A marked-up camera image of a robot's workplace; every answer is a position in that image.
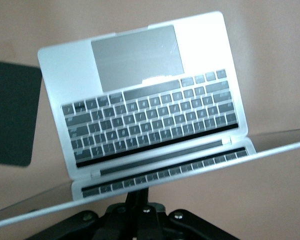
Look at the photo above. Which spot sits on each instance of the black mouse pad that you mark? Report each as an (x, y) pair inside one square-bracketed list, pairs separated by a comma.
[(12, 112)]

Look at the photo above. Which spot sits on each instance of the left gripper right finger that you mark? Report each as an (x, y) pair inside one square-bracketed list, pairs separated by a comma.
[(165, 225)]

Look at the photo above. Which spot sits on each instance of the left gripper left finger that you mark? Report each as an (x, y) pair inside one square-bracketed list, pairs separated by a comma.
[(110, 225)]

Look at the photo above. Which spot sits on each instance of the silver laptop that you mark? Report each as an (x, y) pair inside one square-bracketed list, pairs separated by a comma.
[(130, 75)]

